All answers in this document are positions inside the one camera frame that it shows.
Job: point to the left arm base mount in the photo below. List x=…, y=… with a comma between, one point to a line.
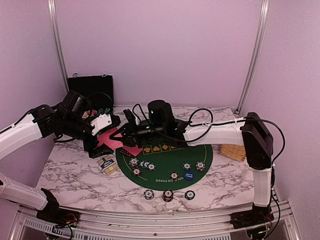
x=60, y=217

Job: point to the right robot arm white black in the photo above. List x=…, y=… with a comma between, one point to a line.
x=249, y=132

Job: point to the round green poker mat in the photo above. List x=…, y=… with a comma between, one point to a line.
x=167, y=159

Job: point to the blue white chip stack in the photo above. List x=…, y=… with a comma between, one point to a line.
x=148, y=194

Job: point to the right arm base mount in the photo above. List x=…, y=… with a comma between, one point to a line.
x=250, y=218

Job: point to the red backed card deck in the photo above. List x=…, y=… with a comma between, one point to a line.
x=104, y=138

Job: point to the aluminium frame post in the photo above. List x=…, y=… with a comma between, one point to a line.
x=57, y=42
x=257, y=47

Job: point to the black red triangle dealer button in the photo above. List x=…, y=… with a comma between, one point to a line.
x=125, y=153

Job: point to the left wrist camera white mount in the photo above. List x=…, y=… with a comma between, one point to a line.
x=103, y=123

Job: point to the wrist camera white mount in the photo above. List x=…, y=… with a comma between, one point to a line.
x=129, y=116
x=103, y=123

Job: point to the woven bamboo tray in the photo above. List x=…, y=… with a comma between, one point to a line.
x=232, y=151

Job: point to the front aluminium rail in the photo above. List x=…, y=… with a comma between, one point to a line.
x=213, y=224

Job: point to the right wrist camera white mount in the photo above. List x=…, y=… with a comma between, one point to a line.
x=129, y=116

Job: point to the card decks in case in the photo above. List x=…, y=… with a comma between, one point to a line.
x=89, y=113

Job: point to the blue small blind button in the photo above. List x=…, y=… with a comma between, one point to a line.
x=189, y=176

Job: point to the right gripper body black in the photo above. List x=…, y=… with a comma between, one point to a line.
x=137, y=135

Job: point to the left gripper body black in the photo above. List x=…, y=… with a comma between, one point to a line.
x=72, y=129

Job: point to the teal chips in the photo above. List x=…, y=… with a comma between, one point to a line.
x=147, y=165

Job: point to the brown black chip stack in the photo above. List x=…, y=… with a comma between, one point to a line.
x=167, y=195

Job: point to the teal black chip stack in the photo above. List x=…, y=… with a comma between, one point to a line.
x=189, y=195

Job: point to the right aluminium frame post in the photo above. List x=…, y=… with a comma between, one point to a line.
x=257, y=47

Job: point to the black poker chip case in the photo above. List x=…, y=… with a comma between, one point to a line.
x=99, y=89

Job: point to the left aluminium frame post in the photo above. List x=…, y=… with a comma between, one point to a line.
x=57, y=42

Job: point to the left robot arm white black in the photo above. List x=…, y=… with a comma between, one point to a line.
x=37, y=124

